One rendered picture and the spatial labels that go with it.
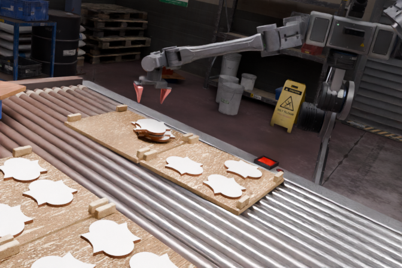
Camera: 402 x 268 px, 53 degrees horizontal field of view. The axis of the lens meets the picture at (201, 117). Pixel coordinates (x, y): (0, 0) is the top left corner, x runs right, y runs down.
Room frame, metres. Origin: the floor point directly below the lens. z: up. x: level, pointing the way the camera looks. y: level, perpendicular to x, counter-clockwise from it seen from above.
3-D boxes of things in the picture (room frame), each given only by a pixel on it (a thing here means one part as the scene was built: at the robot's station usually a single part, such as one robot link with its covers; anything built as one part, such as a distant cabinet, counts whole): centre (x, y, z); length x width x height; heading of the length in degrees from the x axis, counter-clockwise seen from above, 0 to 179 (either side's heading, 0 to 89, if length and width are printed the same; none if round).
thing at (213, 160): (1.32, -0.08, 0.93); 0.41 x 0.35 x 0.02; 58
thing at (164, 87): (1.57, 0.18, 1.11); 0.07 x 0.07 x 0.09; 29
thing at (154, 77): (1.56, 0.21, 1.18); 0.10 x 0.07 x 0.07; 119
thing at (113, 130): (1.54, 0.28, 0.93); 0.41 x 0.35 x 0.02; 58
